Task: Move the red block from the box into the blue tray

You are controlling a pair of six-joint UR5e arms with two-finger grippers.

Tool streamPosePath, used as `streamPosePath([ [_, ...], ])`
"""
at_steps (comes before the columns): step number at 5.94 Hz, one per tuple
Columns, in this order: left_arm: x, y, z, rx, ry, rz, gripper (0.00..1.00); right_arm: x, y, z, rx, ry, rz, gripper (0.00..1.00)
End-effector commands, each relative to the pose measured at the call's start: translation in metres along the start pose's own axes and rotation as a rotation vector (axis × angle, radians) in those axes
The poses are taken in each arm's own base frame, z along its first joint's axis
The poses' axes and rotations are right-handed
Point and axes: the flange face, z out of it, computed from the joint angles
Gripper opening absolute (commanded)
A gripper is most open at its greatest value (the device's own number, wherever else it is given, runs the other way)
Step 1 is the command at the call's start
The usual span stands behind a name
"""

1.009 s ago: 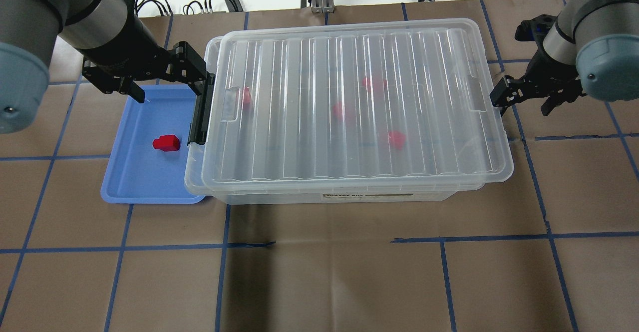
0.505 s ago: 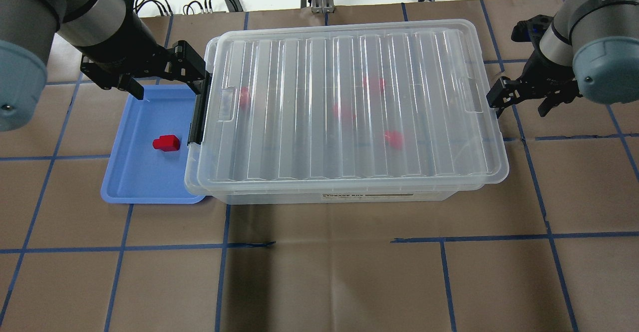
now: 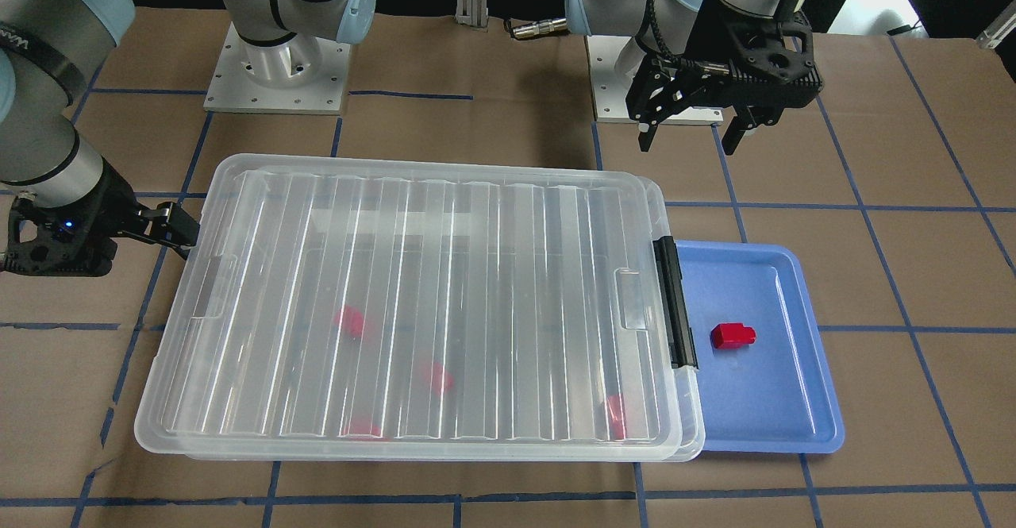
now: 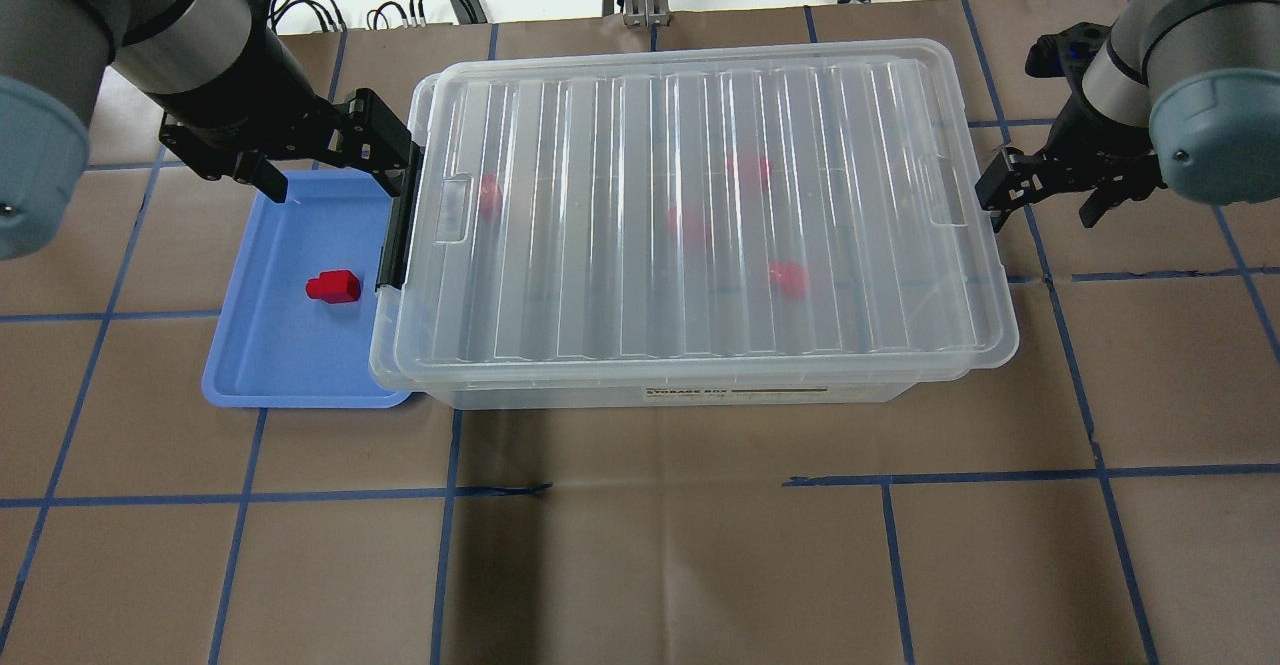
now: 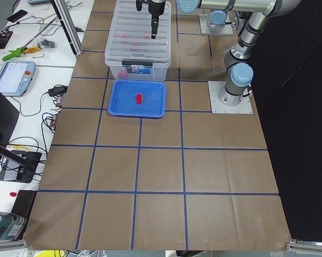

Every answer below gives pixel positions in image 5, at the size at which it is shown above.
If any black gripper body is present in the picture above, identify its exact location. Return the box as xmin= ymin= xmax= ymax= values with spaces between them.
xmin=148 ymin=0 xmax=165 ymax=24

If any green headed reacher grabber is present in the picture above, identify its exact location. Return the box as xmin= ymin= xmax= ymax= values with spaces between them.
xmin=2 ymin=16 xmax=58 ymax=62

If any brown paper table cover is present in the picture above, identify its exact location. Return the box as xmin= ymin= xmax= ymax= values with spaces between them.
xmin=24 ymin=1 xmax=290 ymax=251

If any black monitor stand base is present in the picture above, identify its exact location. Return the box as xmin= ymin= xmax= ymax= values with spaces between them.
xmin=0 ymin=150 xmax=42 ymax=183

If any small black metal part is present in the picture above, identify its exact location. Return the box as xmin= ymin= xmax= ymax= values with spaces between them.
xmin=37 ymin=39 xmax=56 ymax=49

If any red block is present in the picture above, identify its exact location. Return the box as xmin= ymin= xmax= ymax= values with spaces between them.
xmin=136 ymin=94 xmax=143 ymax=104
xmin=130 ymin=43 xmax=140 ymax=52
xmin=117 ymin=70 xmax=126 ymax=79

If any black smartphone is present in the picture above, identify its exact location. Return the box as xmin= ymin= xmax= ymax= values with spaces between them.
xmin=7 ymin=10 xmax=28 ymax=22

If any black box latch handle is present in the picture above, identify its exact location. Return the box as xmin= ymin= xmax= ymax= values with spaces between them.
xmin=122 ymin=60 xmax=153 ymax=67

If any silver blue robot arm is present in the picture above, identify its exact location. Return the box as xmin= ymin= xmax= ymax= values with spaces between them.
xmin=176 ymin=0 xmax=300 ymax=31

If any clear plastic storage box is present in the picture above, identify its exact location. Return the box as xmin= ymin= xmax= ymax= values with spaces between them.
xmin=104 ymin=1 xmax=171 ymax=81

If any red block in box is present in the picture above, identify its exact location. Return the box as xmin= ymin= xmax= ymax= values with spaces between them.
xmin=130 ymin=43 xmax=140 ymax=52

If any teach pendant tablet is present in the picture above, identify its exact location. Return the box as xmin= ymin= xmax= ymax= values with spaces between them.
xmin=0 ymin=61 xmax=36 ymax=97

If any second arm base plate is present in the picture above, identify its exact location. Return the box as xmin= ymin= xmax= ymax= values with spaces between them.
xmin=208 ymin=81 xmax=253 ymax=115

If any blue plastic tray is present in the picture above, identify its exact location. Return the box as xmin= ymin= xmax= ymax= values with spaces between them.
xmin=108 ymin=80 xmax=166 ymax=118

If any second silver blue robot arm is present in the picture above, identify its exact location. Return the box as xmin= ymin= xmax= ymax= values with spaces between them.
xmin=218 ymin=12 xmax=269 ymax=107

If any robot arm base plate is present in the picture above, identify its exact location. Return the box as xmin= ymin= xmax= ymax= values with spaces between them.
xmin=199 ymin=14 xmax=233 ymax=36

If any aluminium frame post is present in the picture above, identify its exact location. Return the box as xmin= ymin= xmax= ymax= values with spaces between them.
xmin=50 ymin=0 xmax=83 ymax=56

